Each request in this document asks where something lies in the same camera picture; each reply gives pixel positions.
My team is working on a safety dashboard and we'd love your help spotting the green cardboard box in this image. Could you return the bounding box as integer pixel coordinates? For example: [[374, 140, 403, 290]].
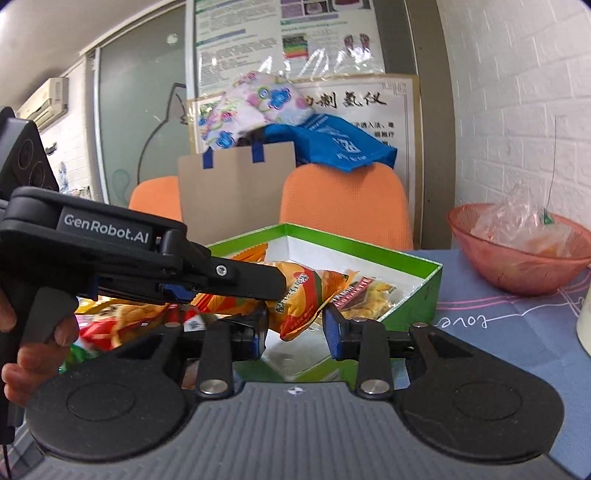
[[185, 223, 444, 384]]

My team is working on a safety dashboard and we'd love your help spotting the clear plastic bag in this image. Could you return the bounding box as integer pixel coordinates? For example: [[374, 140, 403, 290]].
[[471, 182, 579, 260]]

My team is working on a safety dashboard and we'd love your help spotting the clear red label snack packet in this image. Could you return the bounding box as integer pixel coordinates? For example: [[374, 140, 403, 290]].
[[330, 276, 399, 322]]

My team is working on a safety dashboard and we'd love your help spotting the white air conditioner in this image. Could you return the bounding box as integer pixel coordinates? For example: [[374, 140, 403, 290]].
[[16, 78, 70, 131]]

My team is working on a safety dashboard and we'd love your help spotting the frosted glass partition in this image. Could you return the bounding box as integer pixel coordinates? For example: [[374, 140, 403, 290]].
[[95, 0, 195, 205]]

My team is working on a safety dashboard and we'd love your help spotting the floral plastic bag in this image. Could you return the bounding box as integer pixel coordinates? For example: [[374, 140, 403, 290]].
[[194, 70, 315, 151]]

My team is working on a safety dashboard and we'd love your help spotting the white cup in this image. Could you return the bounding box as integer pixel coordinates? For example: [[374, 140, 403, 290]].
[[575, 277, 591, 359]]

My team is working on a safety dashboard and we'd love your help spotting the thin green wire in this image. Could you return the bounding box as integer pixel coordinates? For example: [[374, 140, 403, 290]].
[[541, 115, 560, 227]]

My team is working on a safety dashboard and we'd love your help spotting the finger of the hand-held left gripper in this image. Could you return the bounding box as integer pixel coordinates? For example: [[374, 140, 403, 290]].
[[158, 229, 288, 302], [98, 275, 200, 306]]

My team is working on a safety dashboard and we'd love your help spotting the orange fabric chair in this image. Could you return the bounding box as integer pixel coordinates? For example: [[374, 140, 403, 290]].
[[128, 175, 183, 223], [279, 162, 414, 251]]

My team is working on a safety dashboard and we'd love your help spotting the orange striped snack packet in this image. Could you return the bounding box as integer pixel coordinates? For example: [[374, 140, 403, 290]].
[[190, 244, 271, 326]]

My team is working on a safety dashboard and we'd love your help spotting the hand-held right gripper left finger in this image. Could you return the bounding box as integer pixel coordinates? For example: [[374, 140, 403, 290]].
[[117, 307, 269, 400]]

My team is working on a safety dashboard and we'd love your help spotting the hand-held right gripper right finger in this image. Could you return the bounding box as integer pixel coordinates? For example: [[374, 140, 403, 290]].
[[322, 305, 469, 400]]

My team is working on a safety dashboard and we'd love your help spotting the cardboard sheet with blue tape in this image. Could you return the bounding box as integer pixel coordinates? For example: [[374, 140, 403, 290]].
[[178, 141, 297, 246]]

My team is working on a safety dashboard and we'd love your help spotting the person's left hand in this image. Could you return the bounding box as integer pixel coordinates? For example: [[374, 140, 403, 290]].
[[0, 281, 80, 408]]

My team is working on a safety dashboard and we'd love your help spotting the blue printed tablecloth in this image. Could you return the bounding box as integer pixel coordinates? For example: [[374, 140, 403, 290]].
[[385, 249, 591, 479]]

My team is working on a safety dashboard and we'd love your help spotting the blue fabric bag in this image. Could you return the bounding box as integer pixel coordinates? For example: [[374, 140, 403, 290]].
[[263, 113, 399, 173]]

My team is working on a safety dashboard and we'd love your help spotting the white wall poster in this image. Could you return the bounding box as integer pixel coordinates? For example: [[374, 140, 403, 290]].
[[187, 0, 387, 100]]

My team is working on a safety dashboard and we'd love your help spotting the pink plastic bowl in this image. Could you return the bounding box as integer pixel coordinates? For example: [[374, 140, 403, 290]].
[[446, 203, 591, 296]]

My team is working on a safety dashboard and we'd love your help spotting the pile of mixed snack packets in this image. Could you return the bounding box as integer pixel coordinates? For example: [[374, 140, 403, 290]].
[[60, 298, 208, 374]]

